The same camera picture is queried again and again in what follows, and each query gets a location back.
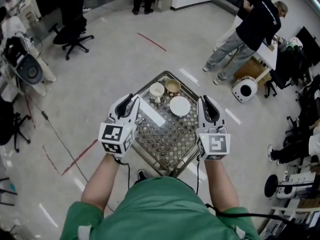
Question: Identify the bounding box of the black office chair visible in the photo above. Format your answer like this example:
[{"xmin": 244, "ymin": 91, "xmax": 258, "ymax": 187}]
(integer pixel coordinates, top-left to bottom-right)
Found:
[{"xmin": 48, "ymin": 21, "xmax": 95, "ymax": 61}]

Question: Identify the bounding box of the person's right forearm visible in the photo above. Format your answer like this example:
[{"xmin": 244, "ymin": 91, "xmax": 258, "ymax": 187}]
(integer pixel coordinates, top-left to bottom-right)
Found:
[{"xmin": 203, "ymin": 158, "xmax": 240, "ymax": 213}]

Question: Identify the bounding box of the thin black floor cable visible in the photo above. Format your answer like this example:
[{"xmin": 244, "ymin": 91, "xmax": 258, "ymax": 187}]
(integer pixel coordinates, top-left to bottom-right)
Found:
[{"xmin": 24, "ymin": 93, "xmax": 89, "ymax": 183}]

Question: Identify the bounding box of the person's left forearm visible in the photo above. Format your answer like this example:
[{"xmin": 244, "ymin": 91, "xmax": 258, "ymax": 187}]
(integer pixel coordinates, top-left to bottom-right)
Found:
[{"xmin": 80, "ymin": 152, "xmax": 129, "ymax": 213}]

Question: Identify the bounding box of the hexagonal metal lattice table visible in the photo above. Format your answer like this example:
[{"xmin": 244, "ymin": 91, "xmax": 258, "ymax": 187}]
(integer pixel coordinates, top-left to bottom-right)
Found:
[{"xmin": 129, "ymin": 70, "xmax": 201, "ymax": 179}]

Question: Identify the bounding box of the black stool chair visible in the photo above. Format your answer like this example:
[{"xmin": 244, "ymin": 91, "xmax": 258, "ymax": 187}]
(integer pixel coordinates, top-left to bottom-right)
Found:
[{"xmin": 0, "ymin": 96, "xmax": 32, "ymax": 153}]

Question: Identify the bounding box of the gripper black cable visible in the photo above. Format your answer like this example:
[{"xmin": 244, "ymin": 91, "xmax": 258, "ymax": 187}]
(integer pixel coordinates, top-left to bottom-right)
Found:
[
  {"xmin": 112, "ymin": 155, "xmax": 131, "ymax": 185},
  {"xmin": 195, "ymin": 153, "xmax": 201, "ymax": 195}
]

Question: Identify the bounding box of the person's black shoe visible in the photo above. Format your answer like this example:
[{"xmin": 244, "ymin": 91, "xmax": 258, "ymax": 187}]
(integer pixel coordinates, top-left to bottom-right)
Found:
[{"xmin": 137, "ymin": 168, "xmax": 149, "ymax": 183}]

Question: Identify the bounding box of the grey white machine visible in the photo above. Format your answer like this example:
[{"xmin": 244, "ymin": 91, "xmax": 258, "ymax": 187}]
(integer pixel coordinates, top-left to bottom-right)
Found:
[{"xmin": 3, "ymin": 35, "xmax": 42, "ymax": 85}]

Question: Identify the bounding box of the black monitor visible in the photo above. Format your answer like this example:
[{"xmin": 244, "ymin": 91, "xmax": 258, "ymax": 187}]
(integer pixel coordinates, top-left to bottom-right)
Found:
[{"xmin": 295, "ymin": 25, "xmax": 320, "ymax": 67}]

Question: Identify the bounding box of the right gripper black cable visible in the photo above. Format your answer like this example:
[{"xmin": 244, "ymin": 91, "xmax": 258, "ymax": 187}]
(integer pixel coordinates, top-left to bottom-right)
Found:
[{"xmin": 195, "ymin": 153, "xmax": 201, "ymax": 195}]

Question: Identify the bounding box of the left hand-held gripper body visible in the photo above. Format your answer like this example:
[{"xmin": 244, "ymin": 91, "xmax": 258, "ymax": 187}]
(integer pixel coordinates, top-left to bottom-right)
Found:
[{"xmin": 98, "ymin": 112, "xmax": 138, "ymax": 159}]

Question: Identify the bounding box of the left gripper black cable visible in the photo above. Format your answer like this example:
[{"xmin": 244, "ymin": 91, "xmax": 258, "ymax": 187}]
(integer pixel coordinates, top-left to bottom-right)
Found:
[{"xmin": 112, "ymin": 155, "xmax": 131, "ymax": 185}]

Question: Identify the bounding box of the white round plate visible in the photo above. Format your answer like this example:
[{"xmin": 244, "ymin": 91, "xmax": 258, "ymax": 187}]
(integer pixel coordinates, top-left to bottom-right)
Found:
[{"xmin": 169, "ymin": 95, "xmax": 191, "ymax": 117}]

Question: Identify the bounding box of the white mug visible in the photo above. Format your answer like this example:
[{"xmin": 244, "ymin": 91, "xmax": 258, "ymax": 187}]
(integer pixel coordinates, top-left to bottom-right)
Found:
[{"xmin": 149, "ymin": 82, "xmax": 166, "ymax": 104}]

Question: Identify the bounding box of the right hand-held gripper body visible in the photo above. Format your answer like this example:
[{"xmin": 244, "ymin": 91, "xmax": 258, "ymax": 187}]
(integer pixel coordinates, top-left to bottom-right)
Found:
[{"xmin": 197, "ymin": 122, "xmax": 231, "ymax": 161}]

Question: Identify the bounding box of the person's green shirt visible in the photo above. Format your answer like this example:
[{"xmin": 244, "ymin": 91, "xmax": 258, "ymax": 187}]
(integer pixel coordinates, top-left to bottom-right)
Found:
[{"xmin": 59, "ymin": 175, "xmax": 261, "ymax": 240}]

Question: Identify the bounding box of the beige deep plate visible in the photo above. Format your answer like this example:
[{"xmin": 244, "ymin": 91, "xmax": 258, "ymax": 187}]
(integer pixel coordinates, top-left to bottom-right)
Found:
[{"xmin": 164, "ymin": 78, "xmax": 182, "ymax": 94}]

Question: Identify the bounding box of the cardboard box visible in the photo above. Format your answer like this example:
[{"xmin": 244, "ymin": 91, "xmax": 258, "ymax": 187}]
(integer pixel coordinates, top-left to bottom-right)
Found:
[{"xmin": 233, "ymin": 56, "xmax": 273, "ymax": 85}]

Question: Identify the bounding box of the black swivel chair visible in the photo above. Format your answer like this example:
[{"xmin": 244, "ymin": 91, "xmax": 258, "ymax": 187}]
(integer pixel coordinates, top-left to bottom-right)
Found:
[{"xmin": 264, "ymin": 45, "xmax": 312, "ymax": 99}]

